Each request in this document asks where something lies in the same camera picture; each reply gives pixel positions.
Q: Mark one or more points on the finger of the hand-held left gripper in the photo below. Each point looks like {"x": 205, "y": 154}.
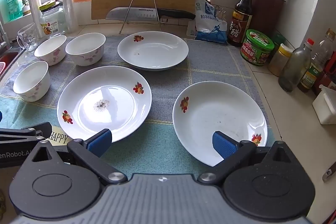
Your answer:
{"x": 31, "y": 131}

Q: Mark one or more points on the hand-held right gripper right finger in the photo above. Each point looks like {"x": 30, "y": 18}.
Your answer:
{"x": 222, "y": 144}

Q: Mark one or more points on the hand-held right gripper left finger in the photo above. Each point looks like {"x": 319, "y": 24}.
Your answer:
{"x": 101, "y": 141}

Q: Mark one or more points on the white plate with fruit print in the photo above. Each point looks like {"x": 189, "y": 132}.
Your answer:
{"x": 153, "y": 49}
{"x": 218, "y": 111}

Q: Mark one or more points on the white plate with speckled centre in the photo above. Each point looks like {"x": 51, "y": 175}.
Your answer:
{"x": 105, "y": 98}

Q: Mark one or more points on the white bowl with pink flowers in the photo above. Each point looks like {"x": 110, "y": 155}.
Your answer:
{"x": 31, "y": 85}
{"x": 85, "y": 52}
{"x": 51, "y": 52}

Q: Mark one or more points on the grey-blue checked dish cloth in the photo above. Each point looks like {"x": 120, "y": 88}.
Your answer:
{"x": 160, "y": 134}

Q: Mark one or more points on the red sink basin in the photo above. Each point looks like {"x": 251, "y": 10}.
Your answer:
{"x": 6, "y": 62}

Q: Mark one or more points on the clear glass mug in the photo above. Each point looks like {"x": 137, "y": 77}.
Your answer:
{"x": 27, "y": 37}

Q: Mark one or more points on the yellow-lidded spice jar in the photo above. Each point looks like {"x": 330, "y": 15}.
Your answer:
{"x": 279, "y": 61}

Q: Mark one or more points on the green-lidded sauce tub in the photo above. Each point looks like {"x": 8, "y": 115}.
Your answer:
{"x": 256, "y": 48}

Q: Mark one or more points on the clear bottle with red cap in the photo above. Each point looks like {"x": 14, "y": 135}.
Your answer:
{"x": 294, "y": 66}

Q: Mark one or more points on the white plastic container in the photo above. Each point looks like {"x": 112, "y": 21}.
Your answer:
{"x": 324, "y": 107}

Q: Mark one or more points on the small metal tool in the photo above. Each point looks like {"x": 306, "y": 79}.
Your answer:
{"x": 329, "y": 174}

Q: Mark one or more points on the glass jar with yellow lid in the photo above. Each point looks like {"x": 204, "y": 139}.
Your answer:
{"x": 52, "y": 20}

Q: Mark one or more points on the oil bottle with green label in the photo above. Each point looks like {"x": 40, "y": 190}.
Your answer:
{"x": 312, "y": 71}

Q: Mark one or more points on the blue and white salt bag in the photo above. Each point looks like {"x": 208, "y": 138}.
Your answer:
{"x": 210, "y": 27}

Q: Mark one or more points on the short stack of clear cups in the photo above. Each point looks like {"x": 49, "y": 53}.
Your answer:
{"x": 35, "y": 11}

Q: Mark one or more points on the dark vinegar bottle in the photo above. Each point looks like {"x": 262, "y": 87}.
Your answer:
{"x": 240, "y": 22}

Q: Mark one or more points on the metal binder clips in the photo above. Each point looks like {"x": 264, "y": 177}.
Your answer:
{"x": 221, "y": 12}

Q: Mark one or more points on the dark red knife block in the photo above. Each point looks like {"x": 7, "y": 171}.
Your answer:
{"x": 267, "y": 11}

